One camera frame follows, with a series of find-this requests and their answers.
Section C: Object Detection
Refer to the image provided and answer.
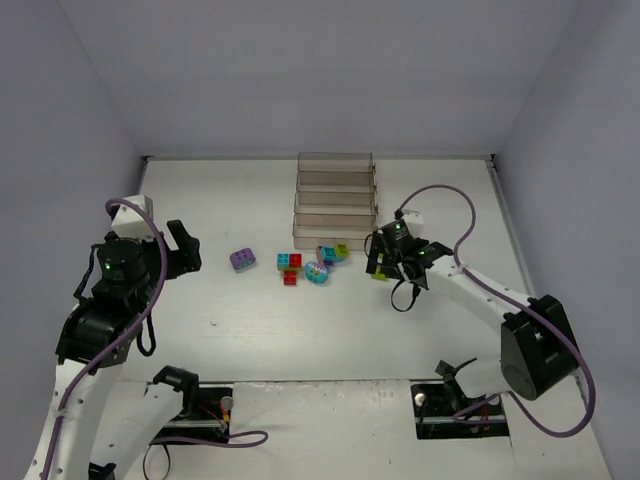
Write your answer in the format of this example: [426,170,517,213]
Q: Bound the green wide lego brick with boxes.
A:
[370,265,393,281]

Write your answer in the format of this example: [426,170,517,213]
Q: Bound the purple rounded lego brick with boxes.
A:
[229,247,256,272]

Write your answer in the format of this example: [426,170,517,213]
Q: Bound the blue oval flower lego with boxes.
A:
[304,261,329,285]

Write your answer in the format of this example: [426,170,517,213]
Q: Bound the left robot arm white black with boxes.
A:
[26,213,202,479]

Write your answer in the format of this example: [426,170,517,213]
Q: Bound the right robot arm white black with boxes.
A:
[364,219,588,425]

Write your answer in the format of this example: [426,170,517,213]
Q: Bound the clear bin nearest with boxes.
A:
[292,213,377,251]

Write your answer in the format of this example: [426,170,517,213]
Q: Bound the clear bin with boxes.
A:
[297,171,376,193]
[294,191,377,215]
[292,213,377,251]
[297,152,374,173]

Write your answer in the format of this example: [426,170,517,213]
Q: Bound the green lego brick center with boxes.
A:
[334,243,349,263]

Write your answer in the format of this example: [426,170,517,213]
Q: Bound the blue lego brick center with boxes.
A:
[318,246,335,264]

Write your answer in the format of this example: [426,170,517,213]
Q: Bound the purple butterfly lego piece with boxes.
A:
[316,246,334,270]

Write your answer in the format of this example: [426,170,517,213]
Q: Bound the red lego brick upper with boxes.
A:
[288,253,303,271]

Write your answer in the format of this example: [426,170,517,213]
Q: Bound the red lego brick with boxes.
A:
[283,270,298,286]
[288,253,303,271]

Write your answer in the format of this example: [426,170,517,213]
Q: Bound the red lego brick lower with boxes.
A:
[283,270,298,286]

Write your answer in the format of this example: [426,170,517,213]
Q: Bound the blue green lego brick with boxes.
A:
[276,253,291,272]

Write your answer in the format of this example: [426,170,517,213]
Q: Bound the clear bin farthest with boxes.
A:
[297,152,374,173]

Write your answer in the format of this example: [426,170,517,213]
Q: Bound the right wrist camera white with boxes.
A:
[394,209,424,237]

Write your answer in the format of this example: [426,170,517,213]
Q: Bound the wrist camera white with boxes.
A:
[394,209,424,237]
[107,194,154,241]

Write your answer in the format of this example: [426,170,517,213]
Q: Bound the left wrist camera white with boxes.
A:
[107,194,154,241]

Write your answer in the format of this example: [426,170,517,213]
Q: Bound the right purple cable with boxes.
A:
[394,184,597,435]

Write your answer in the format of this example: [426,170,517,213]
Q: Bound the black loop cable left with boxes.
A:
[142,442,174,479]

